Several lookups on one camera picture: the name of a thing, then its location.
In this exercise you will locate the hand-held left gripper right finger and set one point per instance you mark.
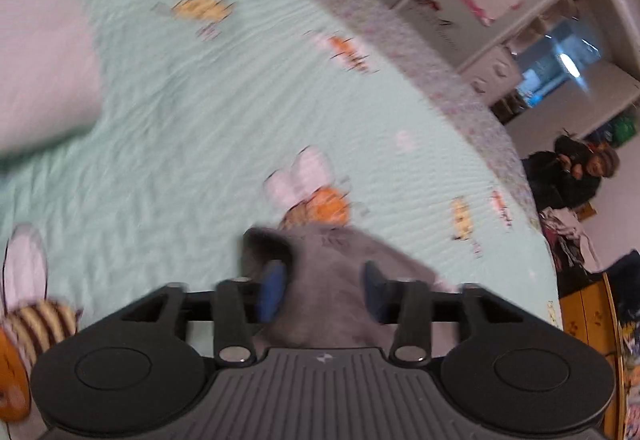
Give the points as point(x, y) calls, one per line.
point(375, 291)

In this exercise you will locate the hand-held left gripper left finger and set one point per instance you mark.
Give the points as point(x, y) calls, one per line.
point(272, 291)

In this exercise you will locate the grey garment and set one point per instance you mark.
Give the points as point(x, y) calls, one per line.
point(330, 280)

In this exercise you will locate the pile of clothes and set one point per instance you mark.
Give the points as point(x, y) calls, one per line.
point(565, 235)

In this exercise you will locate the green bee print bedspread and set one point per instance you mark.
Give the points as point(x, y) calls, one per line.
point(250, 95)

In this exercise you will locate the dark blue cloth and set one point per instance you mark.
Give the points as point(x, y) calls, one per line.
point(625, 275)

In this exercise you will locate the white wardrobe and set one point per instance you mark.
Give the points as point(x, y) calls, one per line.
point(520, 45)

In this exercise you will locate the green bag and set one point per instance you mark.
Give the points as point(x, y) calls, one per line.
point(622, 128)

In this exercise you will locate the pink pillow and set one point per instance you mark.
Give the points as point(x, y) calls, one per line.
point(45, 70)

